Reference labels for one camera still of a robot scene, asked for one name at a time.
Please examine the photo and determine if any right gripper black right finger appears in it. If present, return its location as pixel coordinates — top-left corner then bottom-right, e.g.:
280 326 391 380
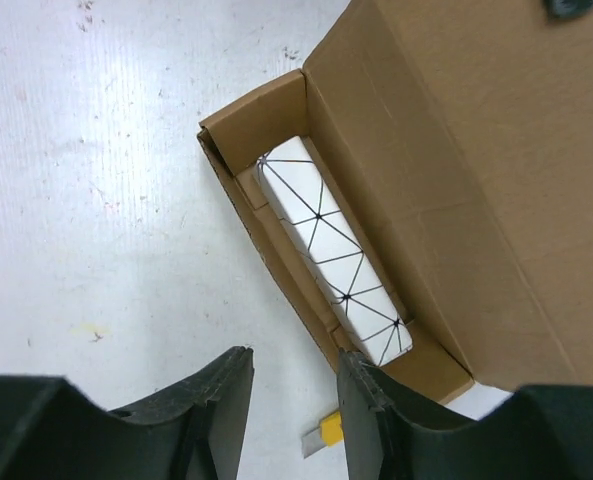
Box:
337 352 593 479

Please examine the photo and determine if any white patterned item in box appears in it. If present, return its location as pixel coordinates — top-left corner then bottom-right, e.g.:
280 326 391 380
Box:
254 136 413 367

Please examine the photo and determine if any brown cardboard express box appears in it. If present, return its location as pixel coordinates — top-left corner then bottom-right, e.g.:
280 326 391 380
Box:
198 1 593 402

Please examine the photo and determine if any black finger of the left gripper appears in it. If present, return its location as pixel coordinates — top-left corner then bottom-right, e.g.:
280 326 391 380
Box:
543 0 593 20

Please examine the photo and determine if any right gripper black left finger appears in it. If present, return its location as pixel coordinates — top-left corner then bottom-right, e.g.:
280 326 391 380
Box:
0 346 254 479

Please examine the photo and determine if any yellow utility knife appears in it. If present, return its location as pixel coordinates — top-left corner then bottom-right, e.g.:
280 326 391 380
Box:
301 411 344 458

